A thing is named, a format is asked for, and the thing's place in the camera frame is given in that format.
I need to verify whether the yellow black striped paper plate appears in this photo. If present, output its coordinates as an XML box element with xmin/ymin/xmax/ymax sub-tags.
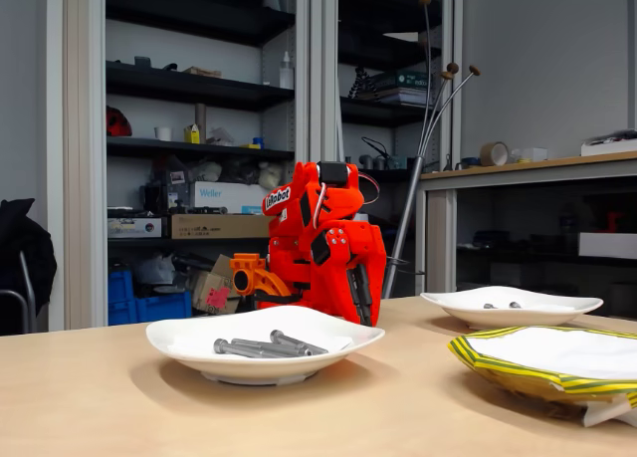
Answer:
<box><xmin>446</xmin><ymin>326</ymin><xmax>637</xmax><ymax>428</ymax></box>

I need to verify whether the small red object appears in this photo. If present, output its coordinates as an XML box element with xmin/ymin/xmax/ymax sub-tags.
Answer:
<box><xmin>596</xmin><ymin>211</ymin><xmax>624</xmax><ymax>234</ymax></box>

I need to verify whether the white plush toy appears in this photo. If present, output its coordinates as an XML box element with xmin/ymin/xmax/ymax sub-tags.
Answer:
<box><xmin>258</xmin><ymin>161</ymin><xmax>284</xmax><ymax>189</ymax></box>

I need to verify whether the orange printed clamp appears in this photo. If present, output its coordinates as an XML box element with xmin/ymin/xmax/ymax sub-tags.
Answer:
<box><xmin>228</xmin><ymin>252</ymin><xmax>293</xmax><ymax>299</ymax></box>

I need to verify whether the cardboard box pink sticker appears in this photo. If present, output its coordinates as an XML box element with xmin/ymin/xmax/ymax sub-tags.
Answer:
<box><xmin>191</xmin><ymin>254</ymin><xmax>245</xmax><ymax>315</ymax></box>

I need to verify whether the metal coat stand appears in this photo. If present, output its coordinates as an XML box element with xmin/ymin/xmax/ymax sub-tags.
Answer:
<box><xmin>380</xmin><ymin>0</ymin><xmax>483</xmax><ymax>299</ymax></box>

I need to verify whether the white red servo cable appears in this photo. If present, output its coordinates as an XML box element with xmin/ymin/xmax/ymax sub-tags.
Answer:
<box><xmin>309</xmin><ymin>181</ymin><xmax>329</xmax><ymax>229</ymax></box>

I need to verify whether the grey cabinet with shelves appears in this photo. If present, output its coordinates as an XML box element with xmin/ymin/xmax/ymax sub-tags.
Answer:
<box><xmin>47</xmin><ymin>0</ymin><xmax>313</xmax><ymax>332</ymax></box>

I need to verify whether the teal book stack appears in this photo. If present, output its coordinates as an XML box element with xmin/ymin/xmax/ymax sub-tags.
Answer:
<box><xmin>370</xmin><ymin>70</ymin><xmax>430</xmax><ymax>106</ymax></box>

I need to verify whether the flat white box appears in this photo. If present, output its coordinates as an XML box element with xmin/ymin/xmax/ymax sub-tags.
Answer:
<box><xmin>580</xmin><ymin>129</ymin><xmax>637</xmax><ymax>157</ymax></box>

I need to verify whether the white Weller box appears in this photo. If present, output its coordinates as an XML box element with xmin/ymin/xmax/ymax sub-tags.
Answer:
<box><xmin>193</xmin><ymin>180</ymin><xmax>274</xmax><ymax>215</ymax></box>

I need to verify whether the dark red looped cable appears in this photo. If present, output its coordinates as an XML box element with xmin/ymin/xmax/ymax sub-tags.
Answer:
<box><xmin>357</xmin><ymin>171</ymin><xmax>381</xmax><ymax>205</ymax></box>

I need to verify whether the grey metal chair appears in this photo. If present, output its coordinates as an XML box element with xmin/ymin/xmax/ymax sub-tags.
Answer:
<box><xmin>0</xmin><ymin>250</ymin><xmax>39</xmax><ymax>335</ymax></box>

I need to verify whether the crumpled white paper napkin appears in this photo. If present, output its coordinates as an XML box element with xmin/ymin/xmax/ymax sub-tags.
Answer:
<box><xmin>467</xmin><ymin>327</ymin><xmax>637</xmax><ymax>381</ymax></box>

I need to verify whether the grey metal cabinet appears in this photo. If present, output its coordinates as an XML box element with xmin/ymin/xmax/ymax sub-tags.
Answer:
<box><xmin>308</xmin><ymin>0</ymin><xmax>464</xmax><ymax>302</ymax></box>

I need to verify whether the white square plate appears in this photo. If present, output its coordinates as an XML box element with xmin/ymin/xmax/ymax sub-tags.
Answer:
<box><xmin>420</xmin><ymin>286</ymin><xmax>604</xmax><ymax>332</ymax></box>
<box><xmin>145</xmin><ymin>305</ymin><xmax>387</xmax><ymax>386</ymax></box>

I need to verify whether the brown packing tape roll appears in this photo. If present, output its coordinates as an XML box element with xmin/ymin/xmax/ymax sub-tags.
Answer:
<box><xmin>479</xmin><ymin>141</ymin><xmax>511</xmax><ymax>167</ymax></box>

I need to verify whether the long brown cardboard box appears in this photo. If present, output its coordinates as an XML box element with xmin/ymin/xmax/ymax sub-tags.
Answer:
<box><xmin>170</xmin><ymin>213</ymin><xmax>275</xmax><ymax>240</ymax></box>

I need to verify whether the white plastic bottle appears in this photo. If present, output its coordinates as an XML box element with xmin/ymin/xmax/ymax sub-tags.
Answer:
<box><xmin>279</xmin><ymin>51</ymin><xmax>295</xmax><ymax>90</ymax></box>

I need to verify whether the red black helmet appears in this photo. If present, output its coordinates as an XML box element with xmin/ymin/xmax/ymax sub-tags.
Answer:
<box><xmin>106</xmin><ymin>106</ymin><xmax>133</xmax><ymax>137</ymax></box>

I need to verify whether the black jacket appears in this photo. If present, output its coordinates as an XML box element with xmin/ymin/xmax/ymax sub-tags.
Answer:
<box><xmin>0</xmin><ymin>197</ymin><xmax>58</xmax><ymax>324</ymax></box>

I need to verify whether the low blue plastic crate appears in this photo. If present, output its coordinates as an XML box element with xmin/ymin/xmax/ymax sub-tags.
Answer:
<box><xmin>133</xmin><ymin>290</ymin><xmax>193</xmax><ymax>324</ymax></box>

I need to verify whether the black flexible mini tripod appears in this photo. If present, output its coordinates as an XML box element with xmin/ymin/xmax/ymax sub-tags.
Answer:
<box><xmin>346</xmin><ymin>66</ymin><xmax>375</xmax><ymax>100</ymax></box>

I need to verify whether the small grey printed box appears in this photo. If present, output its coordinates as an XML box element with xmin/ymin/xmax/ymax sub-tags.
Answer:
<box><xmin>107</xmin><ymin>217</ymin><xmax>163</xmax><ymax>239</ymax></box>

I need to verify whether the black tangled cable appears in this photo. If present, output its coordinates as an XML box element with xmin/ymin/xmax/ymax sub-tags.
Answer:
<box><xmin>360</xmin><ymin>135</ymin><xmax>395</xmax><ymax>170</ymax></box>

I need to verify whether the tall blue plastic crate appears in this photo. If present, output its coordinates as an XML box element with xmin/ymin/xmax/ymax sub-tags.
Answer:
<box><xmin>107</xmin><ymin>270</ymin><xmax>135</xmax><ymax>327</ymax></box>

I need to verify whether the low cabinet wooden top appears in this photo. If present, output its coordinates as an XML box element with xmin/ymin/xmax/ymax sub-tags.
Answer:
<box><xmin>415</xmin><ymin>150</ymin><xmax>637</xmax><ymax>319</ymax></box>

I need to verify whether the white storage box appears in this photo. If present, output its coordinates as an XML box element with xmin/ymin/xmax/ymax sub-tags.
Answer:
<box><xmin>578</xmin><ymin>232</ymin><xmax>637</xmax><ymax>260</ymax></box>

